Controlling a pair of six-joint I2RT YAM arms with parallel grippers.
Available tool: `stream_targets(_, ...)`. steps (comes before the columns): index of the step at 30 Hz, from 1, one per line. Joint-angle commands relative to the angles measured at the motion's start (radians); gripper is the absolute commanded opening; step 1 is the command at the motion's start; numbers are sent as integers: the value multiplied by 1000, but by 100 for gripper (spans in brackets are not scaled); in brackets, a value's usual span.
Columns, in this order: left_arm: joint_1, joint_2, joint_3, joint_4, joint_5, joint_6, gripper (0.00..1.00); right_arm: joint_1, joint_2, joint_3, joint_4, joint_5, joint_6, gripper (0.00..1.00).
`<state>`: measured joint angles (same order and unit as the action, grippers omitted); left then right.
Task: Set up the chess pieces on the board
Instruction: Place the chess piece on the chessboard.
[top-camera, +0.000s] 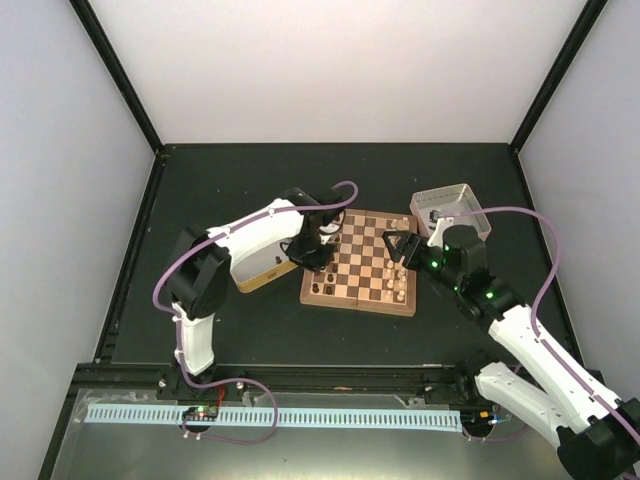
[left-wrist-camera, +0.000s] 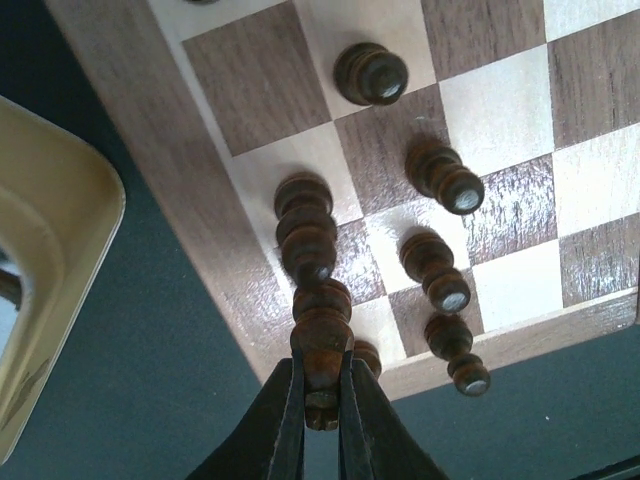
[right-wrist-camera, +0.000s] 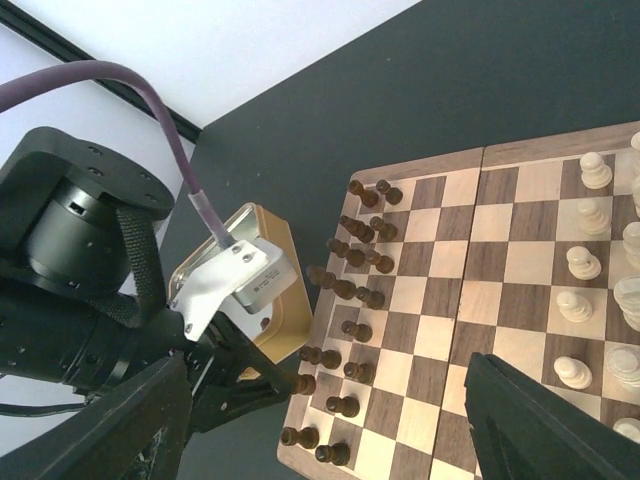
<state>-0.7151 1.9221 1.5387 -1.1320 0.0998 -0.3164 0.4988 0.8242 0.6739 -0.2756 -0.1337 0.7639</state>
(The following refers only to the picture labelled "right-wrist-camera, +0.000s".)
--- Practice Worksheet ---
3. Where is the white bishop far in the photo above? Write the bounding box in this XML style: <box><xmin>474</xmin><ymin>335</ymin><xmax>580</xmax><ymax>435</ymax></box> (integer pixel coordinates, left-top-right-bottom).
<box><xmin>623</xmin><ymin>222</ymin><xmax>640</xmax><ymax>270</ymax></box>

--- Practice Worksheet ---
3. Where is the white pawn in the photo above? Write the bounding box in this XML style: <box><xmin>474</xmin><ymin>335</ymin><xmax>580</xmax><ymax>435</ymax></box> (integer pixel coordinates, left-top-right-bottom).
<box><xmin>613</xmin><ymin>417</ymin><xmax>640</xmax><ymax>444</ymax></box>
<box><xmin>580</xmin><ymin>152</ymin><xmax>613</xmax><ymax>190</ymax></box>
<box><xmin>577</xmin><ymin>198</ymin><xmax>611</xmax><ymax>236</ymax></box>
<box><xmin>556</xmin><ymin>291</ymin><xmax>593</xmax><ymax>323</ymax></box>
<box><xmin>553</xmin><ymin>356</ymin><xmax>593</xmax><ymax>390</ymax></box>
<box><xmin>566</xmin><ymin>246</ymin><xmax>602</xmax><ymax>281</ymax></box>

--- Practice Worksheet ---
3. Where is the white king piece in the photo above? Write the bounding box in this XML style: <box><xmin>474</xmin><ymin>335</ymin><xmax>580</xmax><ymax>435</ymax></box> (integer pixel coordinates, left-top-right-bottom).
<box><xmin>605</xmin><ymin>345</ymin><xmax>639</xmax><ymax>391</ymax></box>

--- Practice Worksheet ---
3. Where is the dark knight piece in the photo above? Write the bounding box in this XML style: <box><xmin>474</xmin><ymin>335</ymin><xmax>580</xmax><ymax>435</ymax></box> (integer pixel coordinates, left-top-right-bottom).
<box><xmin>339</xmin><ymin>215</ymin><xmax>375</xmax><ymax>243</ymax></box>

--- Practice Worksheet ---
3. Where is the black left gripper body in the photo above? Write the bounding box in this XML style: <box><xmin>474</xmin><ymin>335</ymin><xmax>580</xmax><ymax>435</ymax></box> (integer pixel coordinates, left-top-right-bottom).
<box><xmin>1</xmin><ymin>127</ymin><xmax>247</xmax><ymax>396</ymax></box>

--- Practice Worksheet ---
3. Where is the black frame post left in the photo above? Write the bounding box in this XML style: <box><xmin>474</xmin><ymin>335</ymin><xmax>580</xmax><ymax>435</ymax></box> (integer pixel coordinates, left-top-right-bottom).
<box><xmin>1</xmin><ymin>1</ymin><xmax>201</xmax><ymax>142</ymax></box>

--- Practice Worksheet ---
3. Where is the dark rook piece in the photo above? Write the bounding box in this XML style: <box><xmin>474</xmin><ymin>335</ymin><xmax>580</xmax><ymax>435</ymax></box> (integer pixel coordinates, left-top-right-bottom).
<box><xmin>348</xmin><ymin>180</ymin><xmax>379</xmax><ymax>208</ymax></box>

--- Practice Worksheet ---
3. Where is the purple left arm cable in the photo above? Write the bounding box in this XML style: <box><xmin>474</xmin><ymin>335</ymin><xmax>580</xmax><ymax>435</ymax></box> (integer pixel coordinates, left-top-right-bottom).
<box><xmin>0</xmin><ymin>60</ymin><xmax>236</xmax><ymax>250</ymax></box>

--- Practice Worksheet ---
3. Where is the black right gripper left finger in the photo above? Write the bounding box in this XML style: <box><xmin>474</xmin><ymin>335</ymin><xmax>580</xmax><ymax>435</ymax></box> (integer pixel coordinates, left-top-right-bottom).
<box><xmin>1</xmin><ymin>357</ymin><xmax>192</xmax><ymax>479</ymax></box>

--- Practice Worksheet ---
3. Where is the dark bishop piece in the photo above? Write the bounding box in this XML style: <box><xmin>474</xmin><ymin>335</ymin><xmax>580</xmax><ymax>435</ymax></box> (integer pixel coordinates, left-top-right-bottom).
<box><xmin>326</xmin><ymin>238</ymin><xmax>365</xmax><ymax>268</ymax></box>

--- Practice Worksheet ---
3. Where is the yellow bear tin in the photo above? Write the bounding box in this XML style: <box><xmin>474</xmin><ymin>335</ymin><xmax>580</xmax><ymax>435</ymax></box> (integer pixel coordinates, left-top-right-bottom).
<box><xmin>168</xmin><ymin>202</ymin><xmax>313</xmax><ymax>364</ymax></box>

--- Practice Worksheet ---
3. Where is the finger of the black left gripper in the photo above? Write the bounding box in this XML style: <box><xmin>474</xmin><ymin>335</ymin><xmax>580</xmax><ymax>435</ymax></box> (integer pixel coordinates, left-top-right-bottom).
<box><xmin>214</xmin><ymin>331</ymin><xmax>294</xmax><ymax>400</ymax></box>
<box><xmin>187</xmin><ymin>379</ymin><xmax>292</xmax><ymax>440</ymax></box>

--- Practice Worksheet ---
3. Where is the white knight far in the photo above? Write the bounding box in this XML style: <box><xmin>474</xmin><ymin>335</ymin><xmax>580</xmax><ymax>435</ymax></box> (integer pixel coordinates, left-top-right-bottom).
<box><xmin>631</xmin><ymin>176</ymin><xmax>640</xmax><ymax>217</ymax></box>

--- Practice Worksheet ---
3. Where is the dark pawn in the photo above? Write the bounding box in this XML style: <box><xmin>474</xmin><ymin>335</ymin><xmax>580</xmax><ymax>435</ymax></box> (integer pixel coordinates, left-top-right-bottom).
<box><xmin>369</xmin><ymin>216</ymin><xmax>398</xmax><ymax>242</ymax></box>
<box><xmin>343</xmin><ymin>362</ymin><xmax>375</xmax><ymax>384</ymax></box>
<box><xmin>376</xmin><ymin>179</ymin><xmax>403</xmax><ymax>205</ymax></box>
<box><xmin>314</xmin><ymin>442</ymin><xmax>351</xmax><ymax>466</ymax></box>
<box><xmin>341</xmin><ymin>321</ymin><xmax>373</xmax><ymax>343</ymax></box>
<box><xmin>326</xmin><ymin>396</ymin><xmax>360</xmax><ymax>418</ymax></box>
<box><xmin>365</xmin><ymin>250</ymin><xmax>395</xmax><ymax>274</ymax></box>
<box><xmin>355</xmin><ymin>286</ymin><xmax>385</xmax><ymax>310</ymax></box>

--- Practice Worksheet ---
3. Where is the dark queen piece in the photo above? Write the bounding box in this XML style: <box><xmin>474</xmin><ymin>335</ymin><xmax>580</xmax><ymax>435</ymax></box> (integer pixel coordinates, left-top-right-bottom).
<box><xmin>306</xmin><ymin>265</ymin><xmax>356</xmax><ymax>300</ymax></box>

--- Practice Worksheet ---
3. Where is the wooden folding chess board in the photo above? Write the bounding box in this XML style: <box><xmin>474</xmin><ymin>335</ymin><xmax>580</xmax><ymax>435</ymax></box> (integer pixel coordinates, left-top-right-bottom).
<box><xmin>277</xmin><ymin>122</ymin><xmax>639</xmax><ymax>479</ymax></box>

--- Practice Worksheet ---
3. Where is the white rook far corner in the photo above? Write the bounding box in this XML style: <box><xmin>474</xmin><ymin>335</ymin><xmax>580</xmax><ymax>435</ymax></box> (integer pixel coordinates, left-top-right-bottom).
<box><xmin>630</xmin><ymin>132</ymin><xmax>640</xmax><ymax>176</ymax></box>

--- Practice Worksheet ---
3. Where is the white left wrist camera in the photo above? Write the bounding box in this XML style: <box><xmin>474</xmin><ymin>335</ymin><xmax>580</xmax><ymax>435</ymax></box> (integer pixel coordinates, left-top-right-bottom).
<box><xmin>171</xmin><ymin>238</ymin><xmax>298</xmax><ymax>342</ymax></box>

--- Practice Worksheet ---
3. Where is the white queen piece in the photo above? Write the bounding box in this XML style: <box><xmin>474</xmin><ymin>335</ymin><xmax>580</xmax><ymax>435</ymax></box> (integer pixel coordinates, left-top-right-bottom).
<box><xmin>613</xmin><ymin>275</ymin><xmax>640</xmax><ymax>331</ymax></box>

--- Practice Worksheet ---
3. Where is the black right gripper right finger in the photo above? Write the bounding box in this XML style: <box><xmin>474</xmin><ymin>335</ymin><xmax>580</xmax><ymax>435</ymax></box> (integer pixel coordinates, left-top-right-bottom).
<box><xmin>464</xmin><ymin>352</ymin><xmax>639</xmax><ymax>479</ymax></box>

